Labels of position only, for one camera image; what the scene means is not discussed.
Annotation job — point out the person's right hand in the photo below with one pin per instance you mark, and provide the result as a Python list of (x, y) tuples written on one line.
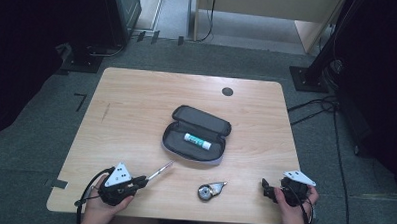
[(291, 213)]

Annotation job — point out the black cabinet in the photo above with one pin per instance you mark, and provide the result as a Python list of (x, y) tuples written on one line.
[(121, 12)]

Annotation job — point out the clear pen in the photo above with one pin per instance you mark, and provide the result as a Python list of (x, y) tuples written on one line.
[(159, 171)]

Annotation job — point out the black stand base plate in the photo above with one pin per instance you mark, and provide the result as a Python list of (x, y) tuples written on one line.
[(83, 63)]

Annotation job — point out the white and green glue stick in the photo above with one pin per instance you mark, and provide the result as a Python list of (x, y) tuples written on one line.
[(197, 141)]

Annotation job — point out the dark curtain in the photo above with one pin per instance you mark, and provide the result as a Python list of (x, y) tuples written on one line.
[(384, 81), (29, 36)]

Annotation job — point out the dark zippered pencil case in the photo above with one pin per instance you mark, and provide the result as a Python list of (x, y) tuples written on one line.
[(199, 120)]

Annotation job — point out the black round table grommet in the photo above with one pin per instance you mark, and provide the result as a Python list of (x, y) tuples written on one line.
[(227, 91)]

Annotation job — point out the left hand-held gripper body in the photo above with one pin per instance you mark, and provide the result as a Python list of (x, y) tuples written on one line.
[(117, 177)]

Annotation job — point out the black metal stand with base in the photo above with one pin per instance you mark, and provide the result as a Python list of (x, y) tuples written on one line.
[(309, 79)]

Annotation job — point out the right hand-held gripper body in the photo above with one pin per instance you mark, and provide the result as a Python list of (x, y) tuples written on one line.
[(297, 190)]

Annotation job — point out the person's left hand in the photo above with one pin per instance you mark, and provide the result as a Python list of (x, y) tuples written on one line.
[(99, 210)]

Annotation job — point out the black tape strip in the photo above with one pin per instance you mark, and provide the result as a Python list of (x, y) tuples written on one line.
[(58, 183)]

